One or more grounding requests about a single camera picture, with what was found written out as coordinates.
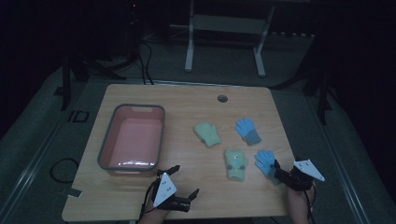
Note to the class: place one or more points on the person's left hand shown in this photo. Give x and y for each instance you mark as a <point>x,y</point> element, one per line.
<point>154,214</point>

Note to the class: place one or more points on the pink basin grey rim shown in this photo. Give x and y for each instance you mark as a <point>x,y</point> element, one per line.
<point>134,140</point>

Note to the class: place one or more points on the blue glove grey cuff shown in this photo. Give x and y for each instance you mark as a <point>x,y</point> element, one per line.
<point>264,160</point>
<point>247,129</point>

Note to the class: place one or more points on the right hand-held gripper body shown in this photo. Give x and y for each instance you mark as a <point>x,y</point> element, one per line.
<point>303,174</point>

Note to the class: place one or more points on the black metal stand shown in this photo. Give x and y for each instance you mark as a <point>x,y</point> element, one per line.
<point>66,84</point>
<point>323,93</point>

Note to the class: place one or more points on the plain green mitten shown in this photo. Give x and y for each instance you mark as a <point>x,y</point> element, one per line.
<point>207,134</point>

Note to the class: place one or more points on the green glove with face pattern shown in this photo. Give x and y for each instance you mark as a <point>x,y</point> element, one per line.
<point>236,169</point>

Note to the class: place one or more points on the white metal desk frame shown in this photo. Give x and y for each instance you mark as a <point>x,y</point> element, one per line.
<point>224,24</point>

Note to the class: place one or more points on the person's right hand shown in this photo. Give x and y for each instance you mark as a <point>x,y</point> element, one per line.
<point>299,202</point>

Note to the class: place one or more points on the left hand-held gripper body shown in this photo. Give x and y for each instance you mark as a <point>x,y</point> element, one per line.
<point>164,189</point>

